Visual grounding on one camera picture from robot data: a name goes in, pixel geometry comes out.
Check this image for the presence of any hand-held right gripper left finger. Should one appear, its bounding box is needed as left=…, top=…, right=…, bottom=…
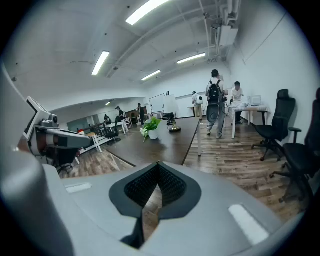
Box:
left=42, top=161, right=160, bottom=256

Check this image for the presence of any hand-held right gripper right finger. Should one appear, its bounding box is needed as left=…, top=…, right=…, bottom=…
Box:
left=139, top=161, right=305, bottom=256

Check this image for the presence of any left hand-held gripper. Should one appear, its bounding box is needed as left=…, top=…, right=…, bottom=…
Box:
left=16, top=96, right=93, bottom=166

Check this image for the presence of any white shade table lamp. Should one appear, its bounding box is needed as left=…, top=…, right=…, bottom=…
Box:
left=163, top=94, right=182, bottom=134

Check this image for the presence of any wood-top white table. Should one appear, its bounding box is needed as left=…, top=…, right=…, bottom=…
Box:
left=79, top=131, right=104, bottom=154

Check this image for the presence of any black railing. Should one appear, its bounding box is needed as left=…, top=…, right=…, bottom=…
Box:
left=81, top=121, right=109, bottom=146

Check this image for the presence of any black office chair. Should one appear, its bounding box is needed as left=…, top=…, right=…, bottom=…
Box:
left=269, top=87, right=320, bottom=204
left=104, top=121, right=123, bottom=146
left=251, top=89, right=302, bottom=162

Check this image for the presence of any long white table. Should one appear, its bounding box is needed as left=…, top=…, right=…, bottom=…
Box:
left=107, top=121, right=129, bottom=135

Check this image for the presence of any green plant in white pot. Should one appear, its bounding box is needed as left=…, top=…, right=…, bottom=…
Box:
left=139, top=116, right=162, bottom=142

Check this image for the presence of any whiteboard on black stand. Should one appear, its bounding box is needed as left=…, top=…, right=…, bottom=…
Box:
left=149, top=93, right=166, bottom=114

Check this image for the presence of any white work table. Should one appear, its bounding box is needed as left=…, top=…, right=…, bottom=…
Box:
left=228, top=103, right=270, bottom=140

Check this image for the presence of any black backpack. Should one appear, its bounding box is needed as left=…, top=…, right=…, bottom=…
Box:
left=206, top=79, right=224, bottom=124

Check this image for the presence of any white box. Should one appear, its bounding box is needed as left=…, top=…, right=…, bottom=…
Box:
left=249, top=95, right=263, bottom=107

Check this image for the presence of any white ceiling air conditioner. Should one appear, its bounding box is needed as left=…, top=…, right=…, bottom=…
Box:
left=211, top=23, right=240, bottom=48

